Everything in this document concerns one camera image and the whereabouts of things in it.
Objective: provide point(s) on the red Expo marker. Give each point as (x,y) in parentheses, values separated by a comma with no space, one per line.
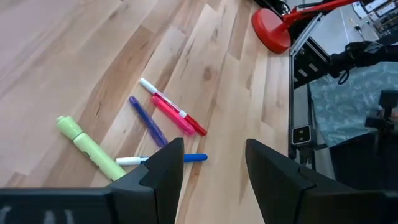
(197,126)

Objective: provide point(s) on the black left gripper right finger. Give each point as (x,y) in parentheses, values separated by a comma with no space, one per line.
(311,205)

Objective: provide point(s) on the red lamp base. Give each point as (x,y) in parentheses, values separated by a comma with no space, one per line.
(270,28)

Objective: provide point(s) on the black aluminium table frame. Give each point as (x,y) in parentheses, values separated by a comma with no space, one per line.
(311,62)

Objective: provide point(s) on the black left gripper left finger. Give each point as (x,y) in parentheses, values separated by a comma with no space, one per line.
(93,208)

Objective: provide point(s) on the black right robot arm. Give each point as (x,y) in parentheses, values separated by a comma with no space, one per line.
(363,56)

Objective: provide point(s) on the blue Expo marker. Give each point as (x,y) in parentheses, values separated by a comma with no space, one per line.
(130,160)

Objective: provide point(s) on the pink highlighter marker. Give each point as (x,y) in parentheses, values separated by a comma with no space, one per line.
(174,116)

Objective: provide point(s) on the teal patterned mat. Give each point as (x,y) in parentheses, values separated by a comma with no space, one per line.
(348,105)

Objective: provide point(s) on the slim purple pen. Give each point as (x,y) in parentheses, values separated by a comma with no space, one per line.
(149,123)

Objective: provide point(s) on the yellow-green highlighter marker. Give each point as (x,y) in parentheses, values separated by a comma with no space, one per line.
(90,149)

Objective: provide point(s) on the grey table-level camera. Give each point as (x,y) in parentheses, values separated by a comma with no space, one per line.
(301,135)

